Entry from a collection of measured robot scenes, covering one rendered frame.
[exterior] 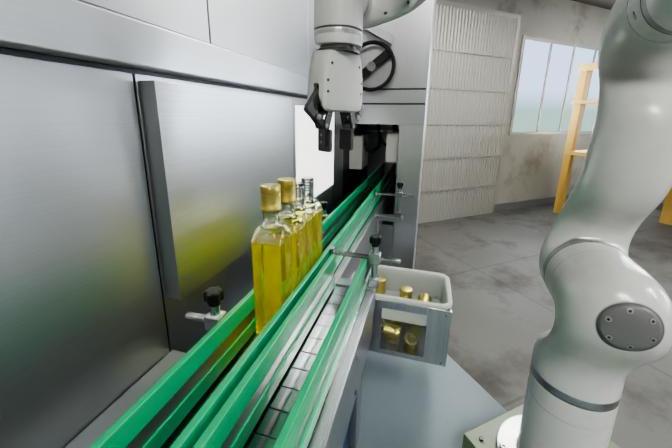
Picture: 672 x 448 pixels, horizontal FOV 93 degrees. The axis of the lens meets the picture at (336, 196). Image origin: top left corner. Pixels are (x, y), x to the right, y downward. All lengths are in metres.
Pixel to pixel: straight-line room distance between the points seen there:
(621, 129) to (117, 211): 0.67
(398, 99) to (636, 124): 1.11
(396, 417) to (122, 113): 0.84
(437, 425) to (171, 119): 0.85
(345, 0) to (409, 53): 0.99
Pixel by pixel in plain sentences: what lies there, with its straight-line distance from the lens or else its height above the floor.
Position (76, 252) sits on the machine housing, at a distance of 0.50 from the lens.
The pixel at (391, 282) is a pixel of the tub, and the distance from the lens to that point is 1.00.
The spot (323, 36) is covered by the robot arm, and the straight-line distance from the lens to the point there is 0.58.
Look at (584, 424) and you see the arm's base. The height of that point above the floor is 1.00.
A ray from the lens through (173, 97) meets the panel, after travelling 0.55.
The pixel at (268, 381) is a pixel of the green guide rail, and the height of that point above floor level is 1.08.
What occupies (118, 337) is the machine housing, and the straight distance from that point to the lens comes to 0.58.
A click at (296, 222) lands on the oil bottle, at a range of 0.59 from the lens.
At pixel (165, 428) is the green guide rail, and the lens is 0.52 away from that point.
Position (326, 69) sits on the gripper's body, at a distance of 0.56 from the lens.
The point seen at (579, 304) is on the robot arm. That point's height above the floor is 1.22.
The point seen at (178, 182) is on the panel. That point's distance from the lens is 0.55.
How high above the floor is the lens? 1.45
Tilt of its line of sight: 14 degrees down
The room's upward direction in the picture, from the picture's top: 1 degrees clockwise
